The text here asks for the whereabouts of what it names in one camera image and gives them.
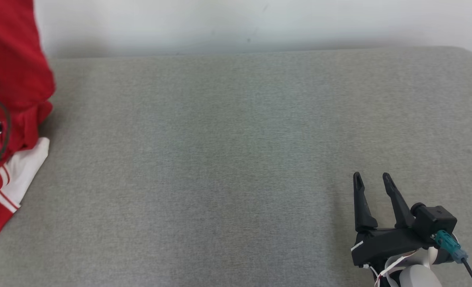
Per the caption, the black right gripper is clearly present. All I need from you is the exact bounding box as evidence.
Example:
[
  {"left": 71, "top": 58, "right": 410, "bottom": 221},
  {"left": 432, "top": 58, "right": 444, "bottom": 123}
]
[{"left": 351, "top": 172, "right": 436, "bottom": 268}]

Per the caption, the red jersey with white sleeves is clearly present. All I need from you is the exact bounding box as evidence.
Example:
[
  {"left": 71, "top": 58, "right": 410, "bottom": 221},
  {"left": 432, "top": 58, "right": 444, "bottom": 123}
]
[{"left": 0, "top": 102, "right": 54, "bottom": 248}]

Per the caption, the teal right camera connector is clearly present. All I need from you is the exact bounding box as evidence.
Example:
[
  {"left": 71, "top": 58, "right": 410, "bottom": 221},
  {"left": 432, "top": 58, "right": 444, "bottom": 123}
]
[{"left": 432, "top": 230, "right": 468, "bottom": 263}]

